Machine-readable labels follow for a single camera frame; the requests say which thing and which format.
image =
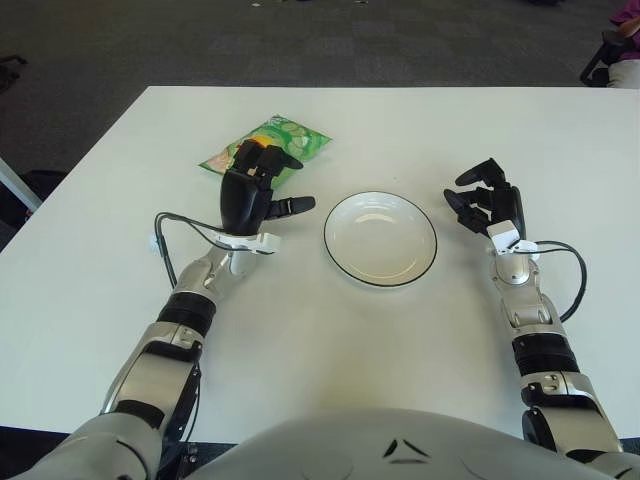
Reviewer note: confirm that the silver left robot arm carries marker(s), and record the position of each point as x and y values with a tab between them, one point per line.
140	370

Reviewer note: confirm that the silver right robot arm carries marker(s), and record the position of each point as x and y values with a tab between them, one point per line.
560	395

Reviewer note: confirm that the green potato chips bag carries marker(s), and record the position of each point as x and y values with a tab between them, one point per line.
295	135

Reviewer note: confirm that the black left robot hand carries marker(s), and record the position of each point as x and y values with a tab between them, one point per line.
242	200

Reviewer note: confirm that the white table leg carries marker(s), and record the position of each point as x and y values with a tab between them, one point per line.
20	185

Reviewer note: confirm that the white plate with black rim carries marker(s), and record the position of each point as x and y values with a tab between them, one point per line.
380	245

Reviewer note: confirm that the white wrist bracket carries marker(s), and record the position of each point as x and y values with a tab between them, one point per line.
267	244
502	232

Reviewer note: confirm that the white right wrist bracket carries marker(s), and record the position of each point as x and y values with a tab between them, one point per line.
502	232

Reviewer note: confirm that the person in purple shirt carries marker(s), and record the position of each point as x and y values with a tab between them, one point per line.
627	72

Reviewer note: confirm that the black chair base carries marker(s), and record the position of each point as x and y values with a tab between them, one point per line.
10	60

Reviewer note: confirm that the silver robot torso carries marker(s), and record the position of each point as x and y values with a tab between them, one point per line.
325	450

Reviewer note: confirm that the black office chair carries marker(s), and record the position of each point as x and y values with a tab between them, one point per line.
592	65

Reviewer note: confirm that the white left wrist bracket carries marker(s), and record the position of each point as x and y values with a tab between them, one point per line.
267	244

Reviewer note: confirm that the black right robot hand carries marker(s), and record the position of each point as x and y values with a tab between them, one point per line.
505	200

